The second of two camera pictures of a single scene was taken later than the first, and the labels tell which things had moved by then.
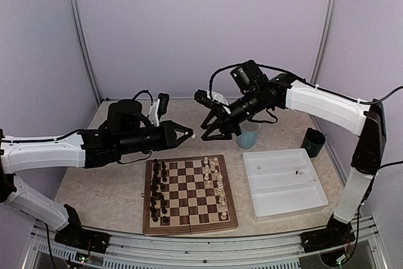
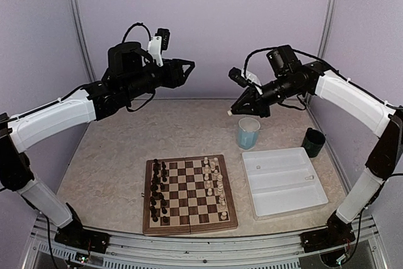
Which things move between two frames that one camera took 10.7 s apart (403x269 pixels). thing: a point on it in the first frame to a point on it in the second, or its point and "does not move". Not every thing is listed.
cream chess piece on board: (223, 215) does not move
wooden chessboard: (187, 195) does not move
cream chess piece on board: (220, 190) does not move
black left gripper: (169, 137) to (174, 77)
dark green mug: (313, 142) does not move
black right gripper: (226, 123) to (255, 102)
